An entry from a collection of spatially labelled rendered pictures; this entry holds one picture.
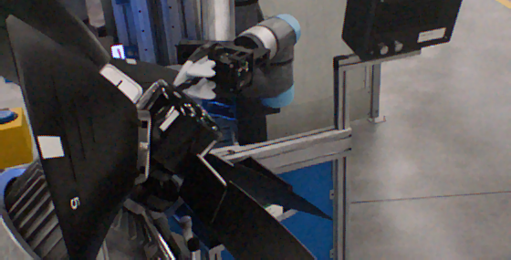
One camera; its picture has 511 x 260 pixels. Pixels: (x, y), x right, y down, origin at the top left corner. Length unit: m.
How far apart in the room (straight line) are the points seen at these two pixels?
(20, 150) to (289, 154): 0.63
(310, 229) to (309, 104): 1.62
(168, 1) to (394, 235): 1.41
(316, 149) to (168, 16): 0.62
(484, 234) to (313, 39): 1.28
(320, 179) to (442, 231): 1.12
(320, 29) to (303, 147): 1.64
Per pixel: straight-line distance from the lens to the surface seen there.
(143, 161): 0.70
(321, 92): 3.14
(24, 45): 0.49
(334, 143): 1.45
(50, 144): 0.46
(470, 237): 2.54
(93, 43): 0.80
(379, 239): 2.46
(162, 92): 0.73
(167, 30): 1.73
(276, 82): 1.17
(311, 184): 1.51
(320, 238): 1.63
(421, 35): 1.44
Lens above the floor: 1.55
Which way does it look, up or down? 27 degrees down
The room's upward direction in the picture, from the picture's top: 5 degrees counter-clockwise
